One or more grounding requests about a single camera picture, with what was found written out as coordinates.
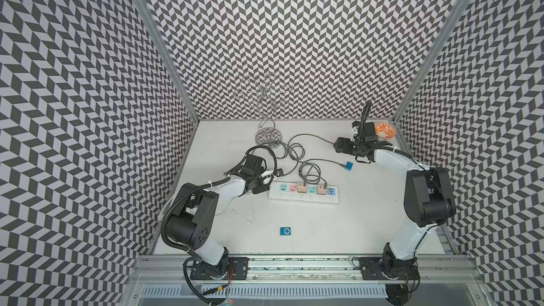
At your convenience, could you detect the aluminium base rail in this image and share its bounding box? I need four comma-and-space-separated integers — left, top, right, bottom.
127, 254, 478, 285

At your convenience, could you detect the teal mp3 player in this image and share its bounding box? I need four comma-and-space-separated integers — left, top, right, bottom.
344, 161, 354, 171

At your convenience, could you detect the white colourful power strip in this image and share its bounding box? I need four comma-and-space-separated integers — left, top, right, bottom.
268, 181, 339, 205

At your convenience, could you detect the chrome wire cup stand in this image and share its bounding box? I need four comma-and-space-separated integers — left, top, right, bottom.
235, 72, 294, 150

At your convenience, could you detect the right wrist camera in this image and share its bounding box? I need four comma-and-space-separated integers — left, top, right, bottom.
351, 120, 366, 141

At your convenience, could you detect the pink charger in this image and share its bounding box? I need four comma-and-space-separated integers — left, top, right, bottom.
317, 185, 328, 196
297, 183, 308, 194

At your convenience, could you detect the orange patterned bowl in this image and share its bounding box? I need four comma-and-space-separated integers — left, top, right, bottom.
374, 122, 397, 140

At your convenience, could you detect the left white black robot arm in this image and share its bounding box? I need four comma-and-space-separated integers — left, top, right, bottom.
160, 145, 283, 279

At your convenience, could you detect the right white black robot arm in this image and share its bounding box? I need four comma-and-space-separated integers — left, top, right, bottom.
333, 101, 456, 281

